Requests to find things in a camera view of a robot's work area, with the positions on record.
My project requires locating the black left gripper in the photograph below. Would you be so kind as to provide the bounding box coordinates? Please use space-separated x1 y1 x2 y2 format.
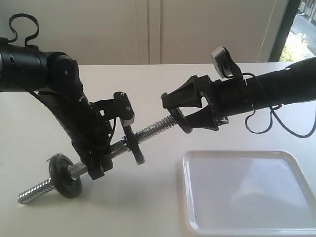
72 96 114 180

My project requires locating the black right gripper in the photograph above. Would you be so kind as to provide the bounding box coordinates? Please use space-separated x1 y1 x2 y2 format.
161 76 254 131

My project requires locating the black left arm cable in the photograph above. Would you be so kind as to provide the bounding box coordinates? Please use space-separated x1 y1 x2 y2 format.
8 14 40 49

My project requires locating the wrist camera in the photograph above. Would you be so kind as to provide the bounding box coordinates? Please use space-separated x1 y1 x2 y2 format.
94 91 135 127
210 45 242 79

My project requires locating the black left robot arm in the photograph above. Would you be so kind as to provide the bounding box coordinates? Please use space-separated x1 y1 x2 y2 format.
0 38 113 180

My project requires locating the black window frame post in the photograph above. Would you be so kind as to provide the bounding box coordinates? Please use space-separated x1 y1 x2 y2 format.
268 0 301 62

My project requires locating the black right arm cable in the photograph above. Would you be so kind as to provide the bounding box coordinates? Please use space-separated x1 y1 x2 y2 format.
244 103 316 139

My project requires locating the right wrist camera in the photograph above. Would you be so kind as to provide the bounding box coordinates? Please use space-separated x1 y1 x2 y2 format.
210 45 242 79

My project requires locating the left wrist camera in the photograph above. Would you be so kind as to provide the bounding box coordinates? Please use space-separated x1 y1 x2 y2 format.
94 91 135 127

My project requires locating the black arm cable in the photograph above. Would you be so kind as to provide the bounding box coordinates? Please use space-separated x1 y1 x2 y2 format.
244 103 316 139
8 14 40 49

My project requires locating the chrome dumbbell bar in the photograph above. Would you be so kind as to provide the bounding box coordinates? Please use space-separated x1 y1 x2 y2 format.
17 116 177 205

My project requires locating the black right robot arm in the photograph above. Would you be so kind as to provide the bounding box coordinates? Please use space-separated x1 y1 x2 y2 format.
161 58 316 133

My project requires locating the white plastic tray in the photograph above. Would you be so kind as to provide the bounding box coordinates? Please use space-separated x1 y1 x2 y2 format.
181 150 316 237

